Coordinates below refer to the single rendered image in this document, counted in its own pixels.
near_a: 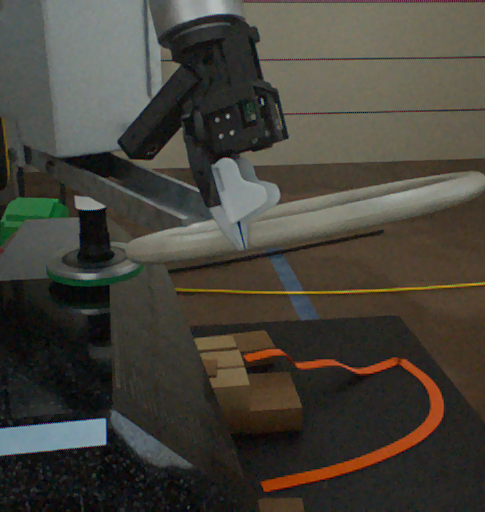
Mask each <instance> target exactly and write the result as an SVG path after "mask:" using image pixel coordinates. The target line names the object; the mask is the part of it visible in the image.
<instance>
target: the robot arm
mask: <svg viewBox="0 0 485 512"><path fill-rule="evenodd" d="M148 3H149V8H150V12H151V16H152V20H153V25H154V29H155V33H156V37H157V41H158V44H159V46H161V47H162V48H165V49H168V50H170V51H171V56H172V60H173V61H174V62H176V63H179V64H181V65H180V66H179V67H178V69H177V71H176V72H175V73H174V74H173V75H172V76H171V78H170V79H169V80H168V81H167V82H166V84H165V85H164V86H163V87H161V88H160V90H159V91H158V92H157V93H156V94H155V95H154V98H153V99H152V100H151V101H150V102H149V104H148V105H147V106H146V107H145V108H144V110H143V111H142V112H141V113H140V114H139V115H138V117H137V118H136V119H135V120H134V121H133V123H132V124H130V126H129V127H128V128H127V130H126V131H125V132H124V133H123V134H122V135H121V137H120V138H119V139H118V140H117V144H118V145H119V146H120V148H121V149H122V150H123V152H124V153H125V155H126V156H127V158H129V159H130V160H144V161H150V160H153V158H154V157H155V156H156V155H158V154H159V153H160V151H161V150H162V148H163V147H164V146H165V145H166V144H167V143H168V142H169V141H170V139H171V138H172V137H173V136H174V135H175V134H176V133H177V132H178V130H179V129H180V128H181V127H182V135H183V140H184V143H185V147H186V153H187V157H188V159H189V164H190V168H191V171H192V174H193V177H194V179H195V183H196V185H197V187H198V190H199V192H200V194H201V196H202V199H203V201H204V203H205V205H206V207H208V209H209V211H210V213H211V216H212V218H213V220H214V221H215V223H216V224H217V226H219V227H220V229H221V230H222V232H223V233H224V235H225V236H226V238H227V239H228V240H229V241H230V242H231V243H232V245H233V246H234V248H235V249H236V250H237V251H244V250H247V233H248V232H247V222H248V221H249V220H252V219H253V218H255V217H257V216H258V215H260V213H262V212H264V211H265V210H267V209H269V208H270V207H272V206H274V205H275V204H276V203H277V202H278V201H279V197H280V193H279V190H278V187H277V186H276V185H275V184H272V183H267V182H263V180H259V179H258V178H257V177H256V174H255V171H254V167H253V164H252V163H251V162H249V161H248V160H247V159H244V158H240V155H239V154H242V153H245V152H248V151H252V152H254V153H256V152H260V151H263V149H266V148H270V147H273V144H274V143H276V142H280V141H284V140H286V139H290V138H289V134H288V130H287V126H286V120H285V116H284V112H283V108H282V104H281V100H279V95H278V90H277V88H274V87H272V86H271V84H270V83H269V82H266V81H264V77H263V73H262V69H261V64H260V60H259V55H258V51H257V47H256V44H257V43H260V41H261V40H260V36H259V31H258V28H257V27H255V26H254V27H250V25H248V24H246V17H245V13H244V9H243V5H242V0H148ZM188 64H192V65H188ZM266 90H267V91H266ZM263 91H266V92H263ZM275 104H276V105H277V109H278V113H279V117H280V122H282V127H283V129H282V128H280V124H279V119H278V115H277V110H276V106H275Z"/></svg>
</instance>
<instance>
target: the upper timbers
mask: <svg viewBox="0 0 485 512"><path fill-rule="evenodd" d="M200 356H201V358H202V359H217V371H216V378H209V380H210V382H211V385H212V388H213V390H214V393H215V395H216V398H217V401H218V404H219V407H221V409H222V412H229V411H241V410H249V409H251V383H249V380H248V377H247V372H246V369H245V368H244V363H243V360H242V357H241V354H240V351H239V350H234V351H222V352H209V353H200Z"/></svg>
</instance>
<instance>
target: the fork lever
mask: <svg viewBox="0 0 485 512"><path fill-rule="evenodd" d="M23 151H24V159H25V164H26V165H29V166H31V167H33V168H35V169H37V170H38V171H40V172H42V173H44V174H46V175H48V176H51V177H53V178H54V179H56V180H58V181H60V182H62V183H64V184H66V185H67V186H69V188H71V189H74V190H76V191H78V192H80V193H81V194H83V195H85V196H87V197H89V198H91V199H93V200H94V201H96V202H98V203H101V204H103V205H105V206H107V207H108V208H110V209H112V210H114V211H116V212H118V213H120V214H121V216H123V217H125V218H128V219H130V220H132V221H134V222H136V223H137V224H139V225H141V226H143V227H145V228H147V229H149V230H150V231H152V232H154V233H157V232H160V231H164V230H168V229H172V228H176V227H188V225H190V224H194V223H198V222H203V221H207V220H212V219H213V218H212V216H211V213H210V211H209V209H208V207H206V205H205V203H204V201H203V199H202V196H201V194H200V192H199V190H198V189H197V188H195V187H193V186H190V185H188V184H184V183H182V181H179V180H177V179H174V178H172V177H169V176H167V175H164V174H162V173H160V172H156V171H154V170H151V169H149V168H146V167H144V166H141V165H139V164H136V163H134V162H132V161H129V160H126V159H123V158H121V157H118V156H116V154H113V153H111V158H110V169H111V175H110V176H111V177H113V178H116V179H118V180H120V181H122V182H124V183H126V185H125V186H118V185H116V183H114V182H112V181H110V180H108V179H106V178H103V177H101V176H98V175H96V174H94V173H92V172H90V171H88V170H85V169H83V168H81V167H79V166H77V165H74V164H72V163H70V162H68V161H65V160H63V158H58V157H55V156H53V155H49V154H46V153H44V152H41V151H39V150H36V149H33V148H31V147H27V146H24V145H23ZM8 157H9V159H10V161H11V162H15V160H16V159H17V154H16V151H15V150H14V149H13V148H10V149H9V150H8Z"/></svg>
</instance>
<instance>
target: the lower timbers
mask: <svg viewBox="0 0 485 512"><path fill-rule="evenodd" d="M231 335H233V338H234V340H235V343H236V347H237V350H239V351H240V354H241V357H242V360H243V363H244V367H252V366H259V365H267V364H274V363H275V356H270V357H266V358H262V359H258V360H254V361H249V362H248V361H247V360H246V359H245V358H244V357H243V355H247V354H252V353H256V352H261V351H265V350H271V349H275V346H274V345H273V342H272V341H271V339H270V337H269V336H268V334H267V333H266V331H265V330H261V331H253V332H243V333H234V334H226V335H216V336H208V337H218V336H231ZM247 377H248V380H249V383H251V409H249V410H241V411H229V412H223V414H224V417H225V419H226V422H227V425H228V428H229V431H230V433H231V435H244V434H258V433H271V432H285V431H298V430H301V429H302V406H301V403H300V400H299V397H298V394H297V391H296V389H295V386H294V383H293V381H292V378H291V375H290V373H289V371H285V373H284V372H269V374H254V375H247Z"/></svg>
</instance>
